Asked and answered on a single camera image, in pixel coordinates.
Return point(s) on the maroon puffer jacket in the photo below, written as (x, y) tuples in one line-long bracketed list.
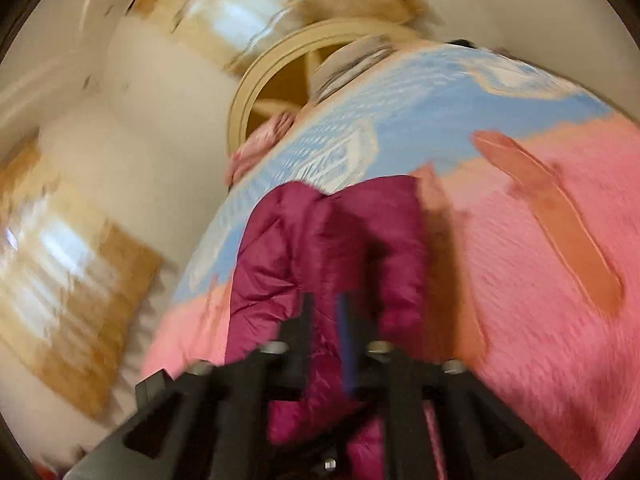
[(326, 325)]

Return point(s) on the pink and blue bedspread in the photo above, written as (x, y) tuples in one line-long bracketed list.
[(544, 180)]

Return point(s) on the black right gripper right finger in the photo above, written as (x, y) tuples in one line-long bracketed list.
[(441, 420)]

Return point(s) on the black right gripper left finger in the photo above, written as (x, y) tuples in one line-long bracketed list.
[(210, 422)]

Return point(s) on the cream wooden headboard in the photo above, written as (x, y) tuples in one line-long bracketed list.
[(279, 79)]

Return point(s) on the grey striped pillow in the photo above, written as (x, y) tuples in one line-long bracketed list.
[(347, 64)]

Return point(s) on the beige side window curtain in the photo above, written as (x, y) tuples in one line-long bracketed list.
[(72, 281)]

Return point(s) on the folded pink floral quilt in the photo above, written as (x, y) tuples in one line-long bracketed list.
[(257, 146)]

